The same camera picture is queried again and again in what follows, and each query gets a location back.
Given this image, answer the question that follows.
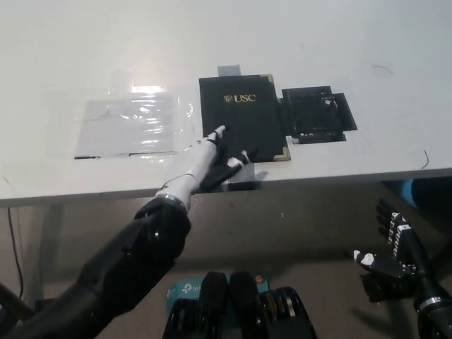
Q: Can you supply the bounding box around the black tape patch on desk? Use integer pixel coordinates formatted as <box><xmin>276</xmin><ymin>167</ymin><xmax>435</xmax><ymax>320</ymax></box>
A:
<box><xmin>278</xmin><ymin>84</ymin><xmax>358</xmax><ymax>145</ymax></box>

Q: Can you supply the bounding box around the thin black cable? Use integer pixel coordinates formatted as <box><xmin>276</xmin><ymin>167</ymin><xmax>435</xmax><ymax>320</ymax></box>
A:
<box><xmin>6</xmin><ymin>207</ymin><xmax>26</xmax><ymax>301</ymax></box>

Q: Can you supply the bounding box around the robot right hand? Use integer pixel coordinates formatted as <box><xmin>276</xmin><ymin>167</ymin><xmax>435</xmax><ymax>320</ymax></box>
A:
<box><xmin>352</xmin><ymin>197</ymin><xmax>446</xmax><ymax>311</ymax></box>

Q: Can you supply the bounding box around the teal tp-link box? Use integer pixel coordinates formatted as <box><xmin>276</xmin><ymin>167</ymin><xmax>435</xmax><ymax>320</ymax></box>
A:
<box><xmin>165</xmin><ymin>271</ymin><xmax>271</xmax><ymax>312</ymax></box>

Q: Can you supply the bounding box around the blue plastic object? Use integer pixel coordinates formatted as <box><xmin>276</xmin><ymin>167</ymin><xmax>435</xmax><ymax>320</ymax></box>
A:
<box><xmin>398</xmin><ymin>179</ymin><xmax>418</xmax><ymax>206</ymax></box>

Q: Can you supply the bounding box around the grey duct tape strip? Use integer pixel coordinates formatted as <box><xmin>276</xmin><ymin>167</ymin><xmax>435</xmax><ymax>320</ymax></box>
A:
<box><xmin>218</xmin><ymin>65</ymin><xmax>262</xmax><ymax>191</ymax></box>

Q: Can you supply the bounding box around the clear plastic film sheet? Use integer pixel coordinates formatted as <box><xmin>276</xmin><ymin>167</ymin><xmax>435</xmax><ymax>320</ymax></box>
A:
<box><xmin>44</xmin><ymin>69</ymin><xmax>195</xmax><ymax>162</ymax></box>

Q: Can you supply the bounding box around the black diary with gold corners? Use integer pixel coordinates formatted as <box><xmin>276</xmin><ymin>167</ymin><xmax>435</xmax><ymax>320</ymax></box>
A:
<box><xmin>198</xmin><ymin>73</ymin><xmax>291</xmax><ymax>164</ymax></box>

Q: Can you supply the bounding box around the grey table leg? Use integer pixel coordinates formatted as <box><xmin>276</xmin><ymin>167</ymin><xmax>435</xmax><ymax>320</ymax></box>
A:
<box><xmin>35</xmin><ymin>204</ymin><xmax>66</xmax><ymax>301</ymax></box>

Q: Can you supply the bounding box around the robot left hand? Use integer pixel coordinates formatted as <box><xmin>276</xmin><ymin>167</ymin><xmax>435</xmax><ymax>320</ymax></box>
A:
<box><xmin>155</xmin><ymin>124</ymin><xmax>261</xmax><ymax>213</ymax></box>

